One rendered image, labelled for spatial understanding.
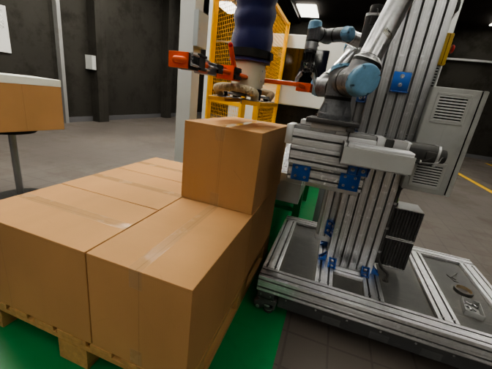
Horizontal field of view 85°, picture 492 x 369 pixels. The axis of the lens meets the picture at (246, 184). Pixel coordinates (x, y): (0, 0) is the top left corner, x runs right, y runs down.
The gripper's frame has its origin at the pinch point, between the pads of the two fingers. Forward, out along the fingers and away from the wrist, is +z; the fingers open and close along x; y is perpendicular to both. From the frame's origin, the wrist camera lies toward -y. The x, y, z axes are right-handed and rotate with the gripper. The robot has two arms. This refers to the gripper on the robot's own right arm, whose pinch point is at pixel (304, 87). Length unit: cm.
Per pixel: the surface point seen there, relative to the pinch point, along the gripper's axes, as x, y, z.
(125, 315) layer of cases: -26, 121, 83
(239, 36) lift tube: -29, 40, -18
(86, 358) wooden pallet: -45, 122, 112
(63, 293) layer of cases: -53, 122, 85
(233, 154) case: -18, 61, 36
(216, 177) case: -25, 61, 49
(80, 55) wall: -566, -317, -29
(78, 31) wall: -566, -317, -76
